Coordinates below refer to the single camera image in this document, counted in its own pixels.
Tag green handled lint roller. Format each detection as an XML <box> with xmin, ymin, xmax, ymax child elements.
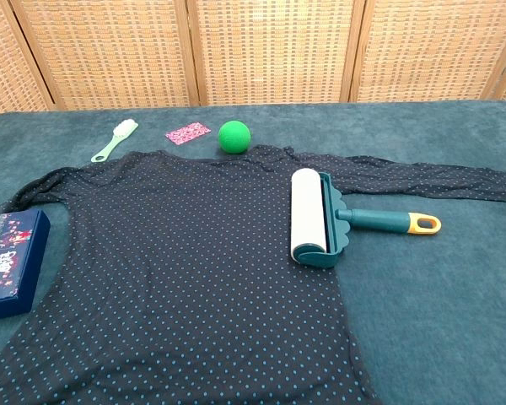
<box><xmin>289</xmin><ymin>167</ymin><xmax>442</xmax><ymax>269</ymax></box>

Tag dark blue polka dot shirt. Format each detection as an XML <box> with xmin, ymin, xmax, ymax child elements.
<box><xmin>0</xmin><ymin>144</ymin><xmax>506</xmax><ymax>405</ymax></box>

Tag green foam ball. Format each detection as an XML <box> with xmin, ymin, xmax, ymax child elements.
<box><xmin>217</xmin><ymin>120</ymin><xmax>252</xmax><ymax>154</ymax></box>

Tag pink patterned card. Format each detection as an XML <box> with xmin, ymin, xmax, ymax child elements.
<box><xmin>164</xmin><ymin>121</ymin><xmax>212</xmax><ymax>146</ymax></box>

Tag mint green cleaning brush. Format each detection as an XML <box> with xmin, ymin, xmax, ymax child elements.
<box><xmin>90</xmin><ymin>119</ymin><xmax>139</xmax><ymax>165</ymax></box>

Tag woven bamboo folding screen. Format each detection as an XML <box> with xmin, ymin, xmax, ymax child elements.
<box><xmin>0</xmin><ymin>0</ymin><xmax>506</xmax><ymax>122</ymax></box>

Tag teal plush table cover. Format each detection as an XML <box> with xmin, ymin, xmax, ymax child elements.
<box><xmin>0</xmin><ymin>97</ymin><xmax>506</xmax><ymax>405</ymax></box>

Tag dark blue printed box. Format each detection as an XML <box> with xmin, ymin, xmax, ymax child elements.
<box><xmin>0</xmin><ymin>208</ymin><xmax>51</xmax><ymax>325</ymax></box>

